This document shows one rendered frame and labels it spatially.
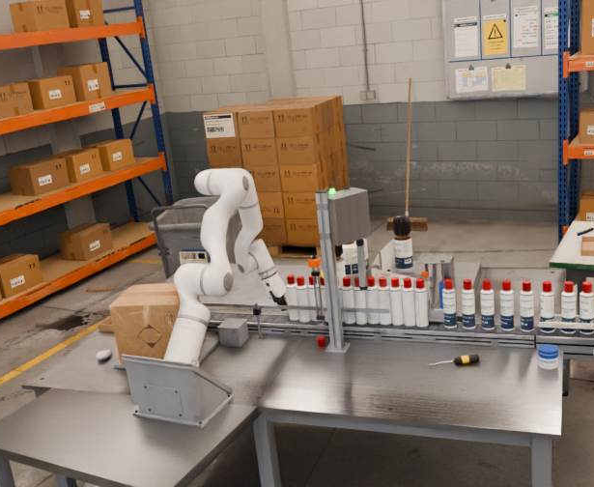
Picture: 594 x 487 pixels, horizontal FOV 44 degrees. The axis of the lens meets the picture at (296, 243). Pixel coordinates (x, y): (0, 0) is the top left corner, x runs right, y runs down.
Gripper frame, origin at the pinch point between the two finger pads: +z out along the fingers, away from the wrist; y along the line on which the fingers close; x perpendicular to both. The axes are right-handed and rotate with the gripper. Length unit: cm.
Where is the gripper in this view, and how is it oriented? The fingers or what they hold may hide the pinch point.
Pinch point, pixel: (283, 305)
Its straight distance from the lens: 323.8
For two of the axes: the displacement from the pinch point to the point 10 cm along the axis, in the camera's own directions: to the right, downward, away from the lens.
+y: 3.4, -3.2, 8.9
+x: -8.4, 3.2, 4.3
